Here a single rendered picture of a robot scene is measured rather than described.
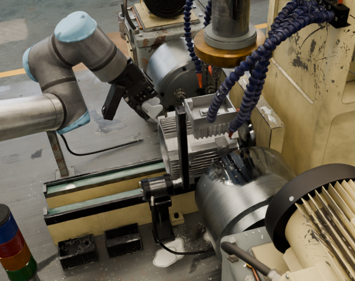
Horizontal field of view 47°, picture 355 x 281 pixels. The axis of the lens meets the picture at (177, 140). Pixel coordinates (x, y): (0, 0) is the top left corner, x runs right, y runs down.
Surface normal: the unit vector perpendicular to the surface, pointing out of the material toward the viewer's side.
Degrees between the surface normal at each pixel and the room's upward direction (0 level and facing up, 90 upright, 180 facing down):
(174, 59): 20
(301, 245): 74
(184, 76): 90
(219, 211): 54
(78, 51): 99
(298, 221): 61
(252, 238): 0
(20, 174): 0
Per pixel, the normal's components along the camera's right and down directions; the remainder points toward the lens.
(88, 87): -0.06, -0.76
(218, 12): -0.66, 0.51
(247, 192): -0.39, -0.64
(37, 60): -0.45, 0.18
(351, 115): 0.25, 0.61
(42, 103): 0.68, -0.55
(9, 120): 0.88, 0.00
